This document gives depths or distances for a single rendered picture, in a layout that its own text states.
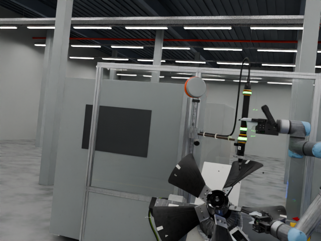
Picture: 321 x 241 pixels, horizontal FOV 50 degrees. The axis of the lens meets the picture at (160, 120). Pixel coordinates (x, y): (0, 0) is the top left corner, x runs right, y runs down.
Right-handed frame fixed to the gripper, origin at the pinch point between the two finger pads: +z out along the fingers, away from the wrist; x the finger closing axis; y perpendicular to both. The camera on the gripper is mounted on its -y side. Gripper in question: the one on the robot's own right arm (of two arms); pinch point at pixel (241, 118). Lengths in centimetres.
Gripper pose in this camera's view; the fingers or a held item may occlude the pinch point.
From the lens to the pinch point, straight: 189.4
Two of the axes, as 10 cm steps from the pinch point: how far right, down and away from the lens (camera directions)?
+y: -1.0, 10.0, 0.0
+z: -9.9, -1.0, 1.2
